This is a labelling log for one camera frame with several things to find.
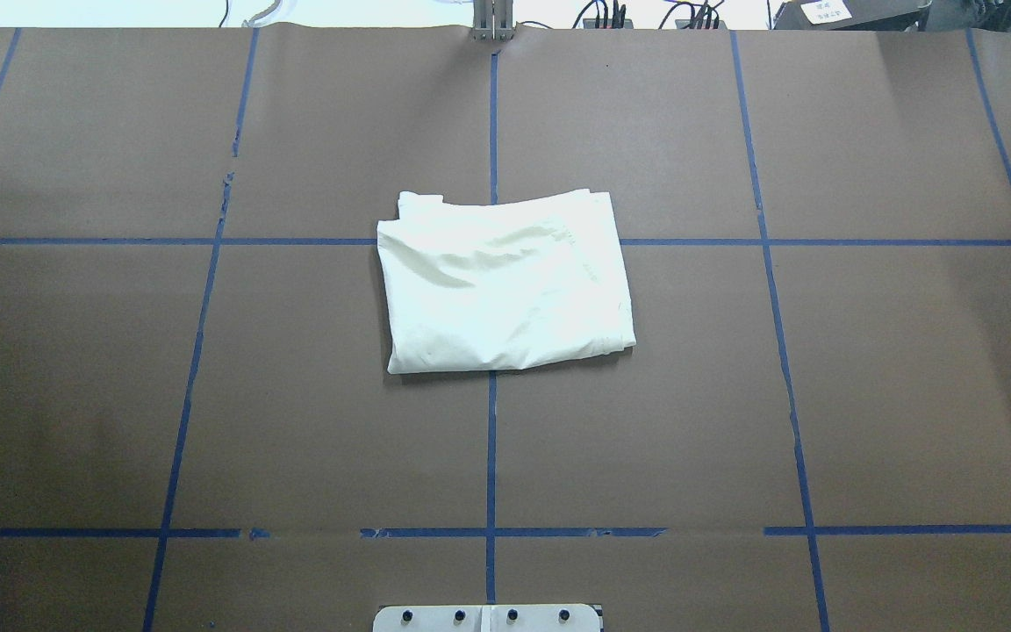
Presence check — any black cable hub left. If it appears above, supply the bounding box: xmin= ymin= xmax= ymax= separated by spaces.
xmin=572 ymin=0 xmax=633 ymax=31

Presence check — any cream long-sleeve cat t-shirt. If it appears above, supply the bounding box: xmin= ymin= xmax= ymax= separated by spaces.
xmin=376 ymin=189 xmax=637 ymax=375

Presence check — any black cable hub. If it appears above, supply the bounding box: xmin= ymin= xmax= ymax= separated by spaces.
xmin=572 ymin=0 xmax=633 ymax=31
xmin=657 ymin=1 xmax=726 ymax=31

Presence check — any grey aluminium frame post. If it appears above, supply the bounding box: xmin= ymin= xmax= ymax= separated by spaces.
xmin=470 ymin=0 xmax=516 ymax=41

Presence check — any dark box with white label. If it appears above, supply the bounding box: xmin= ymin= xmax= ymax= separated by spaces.
xmin=771 ymin=1 xmax=932 ymax=32

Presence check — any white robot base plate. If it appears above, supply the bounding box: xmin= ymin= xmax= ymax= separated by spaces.
xmin=372 ymin=603 xmax=605 ymax=631

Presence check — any black cable hub right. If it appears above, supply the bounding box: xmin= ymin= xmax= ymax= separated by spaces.
xmin=657 ymin=1 xmax=726 ymax=31

